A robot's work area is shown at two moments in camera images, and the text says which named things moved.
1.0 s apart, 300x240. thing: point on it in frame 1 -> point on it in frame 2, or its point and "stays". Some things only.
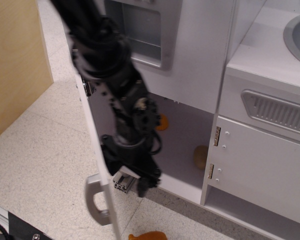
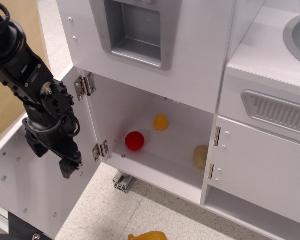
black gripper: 139,160 -> 53,128
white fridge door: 82,89 -> 31,186
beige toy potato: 200,154 stays
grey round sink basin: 296,38 stays
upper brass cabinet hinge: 216,138 stays
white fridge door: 180,49 stays
